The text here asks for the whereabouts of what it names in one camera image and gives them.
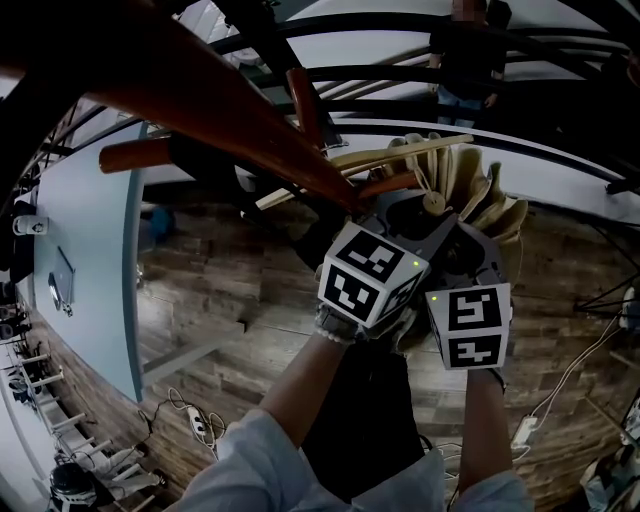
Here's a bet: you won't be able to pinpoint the person's right forearm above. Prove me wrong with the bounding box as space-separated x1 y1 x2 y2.
456 368 517 495

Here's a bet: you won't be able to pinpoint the light wooden hanger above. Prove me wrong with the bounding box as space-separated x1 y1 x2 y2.
253 133 475 212

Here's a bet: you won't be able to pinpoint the person's light blue shirt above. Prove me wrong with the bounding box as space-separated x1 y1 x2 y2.
166 408 537 512

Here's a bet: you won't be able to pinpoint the person's black trousers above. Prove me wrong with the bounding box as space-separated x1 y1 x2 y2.
301 341 427 505

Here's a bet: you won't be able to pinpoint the black helmet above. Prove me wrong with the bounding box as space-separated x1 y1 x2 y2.
48 461 98 510

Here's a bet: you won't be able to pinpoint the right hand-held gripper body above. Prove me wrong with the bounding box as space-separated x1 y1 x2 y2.
423 269 513 372

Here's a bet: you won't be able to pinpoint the person's left forearm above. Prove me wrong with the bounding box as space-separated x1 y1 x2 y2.
258 331 352 450

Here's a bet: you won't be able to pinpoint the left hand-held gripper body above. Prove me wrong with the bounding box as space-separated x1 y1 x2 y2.
316 213 432 330

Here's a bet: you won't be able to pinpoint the black curved metal railing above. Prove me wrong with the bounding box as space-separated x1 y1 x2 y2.
29 0 640 197

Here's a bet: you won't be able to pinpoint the silver laptop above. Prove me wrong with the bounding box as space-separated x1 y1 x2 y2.
53 244 77 307

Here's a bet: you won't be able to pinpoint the white bead bracelet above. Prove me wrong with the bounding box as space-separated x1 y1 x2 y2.
313 318 358 347

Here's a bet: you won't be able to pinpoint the white mug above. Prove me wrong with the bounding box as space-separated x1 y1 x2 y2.
11 214 51 237

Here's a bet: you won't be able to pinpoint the light blue table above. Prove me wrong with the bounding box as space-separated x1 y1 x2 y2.
31 118 247 405

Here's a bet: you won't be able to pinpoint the brown wooden coat rack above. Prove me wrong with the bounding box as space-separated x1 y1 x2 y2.
0 0 421 217

